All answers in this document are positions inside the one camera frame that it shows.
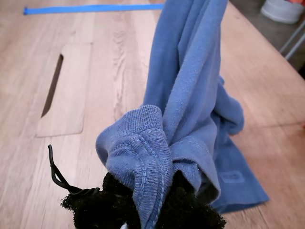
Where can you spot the black gripper padded finger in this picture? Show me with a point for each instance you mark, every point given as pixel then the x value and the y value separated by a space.
pixel 100 210
pixel 190 212

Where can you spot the blue printed T-shirt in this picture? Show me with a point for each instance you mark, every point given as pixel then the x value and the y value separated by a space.
pixel 190 71

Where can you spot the long blue tape strip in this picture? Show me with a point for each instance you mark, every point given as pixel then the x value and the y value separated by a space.
pixel 95 8

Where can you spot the white bucket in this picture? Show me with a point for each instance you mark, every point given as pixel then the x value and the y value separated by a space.
pixel 281 12

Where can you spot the grey metal table leg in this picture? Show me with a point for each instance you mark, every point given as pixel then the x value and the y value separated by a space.
pixel 291 40

